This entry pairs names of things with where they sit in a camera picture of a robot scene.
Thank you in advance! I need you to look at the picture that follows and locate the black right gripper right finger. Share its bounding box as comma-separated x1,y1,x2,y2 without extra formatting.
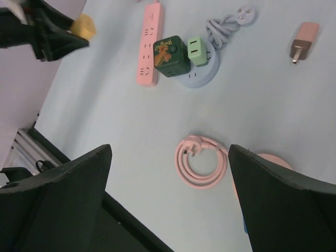
228,144,335,251

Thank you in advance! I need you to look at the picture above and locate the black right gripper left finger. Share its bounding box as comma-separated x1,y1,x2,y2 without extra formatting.
1,144,112,251

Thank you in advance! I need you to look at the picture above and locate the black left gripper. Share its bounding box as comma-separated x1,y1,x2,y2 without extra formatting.
1,1,89,61

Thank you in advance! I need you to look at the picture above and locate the yellow plug adapter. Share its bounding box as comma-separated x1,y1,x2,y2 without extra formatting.
70,13,97,40

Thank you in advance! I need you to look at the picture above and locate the dark green cube socket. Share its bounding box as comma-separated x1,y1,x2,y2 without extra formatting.
153,35,191,78

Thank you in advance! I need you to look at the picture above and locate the light green USB charger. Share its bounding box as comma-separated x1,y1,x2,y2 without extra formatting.
187,36,208,67

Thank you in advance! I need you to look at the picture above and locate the brown plug adapter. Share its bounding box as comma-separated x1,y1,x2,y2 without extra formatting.
290,22,320,65

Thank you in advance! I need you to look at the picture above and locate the pink power strip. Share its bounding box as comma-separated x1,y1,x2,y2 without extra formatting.
136,1,164,87

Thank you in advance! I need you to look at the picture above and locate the light blue round socket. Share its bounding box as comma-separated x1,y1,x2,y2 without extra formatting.
174,41,220,88

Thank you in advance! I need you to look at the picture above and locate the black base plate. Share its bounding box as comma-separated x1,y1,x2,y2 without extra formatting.
15,127,172,252

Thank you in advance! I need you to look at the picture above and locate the pink coiled cable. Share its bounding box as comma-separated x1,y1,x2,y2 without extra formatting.
174,133,229,190

